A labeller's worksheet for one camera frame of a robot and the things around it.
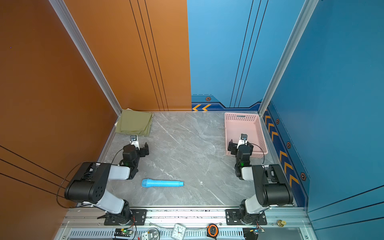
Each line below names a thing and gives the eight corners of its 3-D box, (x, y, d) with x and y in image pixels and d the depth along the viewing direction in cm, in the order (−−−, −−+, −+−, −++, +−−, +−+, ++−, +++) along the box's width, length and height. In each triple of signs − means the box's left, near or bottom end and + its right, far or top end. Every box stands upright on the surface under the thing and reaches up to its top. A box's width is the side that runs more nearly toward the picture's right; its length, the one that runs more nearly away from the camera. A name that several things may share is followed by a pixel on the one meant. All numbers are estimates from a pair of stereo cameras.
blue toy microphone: (143, 188, 85) (140, 185, 81) (144, 181, 87) (142, 178, 84) (183, 188, 85) (183, 185, 81) (184, 181, 87) (183, 178, 84)
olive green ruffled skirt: (116, 137, 107) (112, 131, 102) (126, 115, 121) (122, 109, 116) (148, 137, 107) (145, 131, 102) (153, 115, 121) (151, 109, 116)
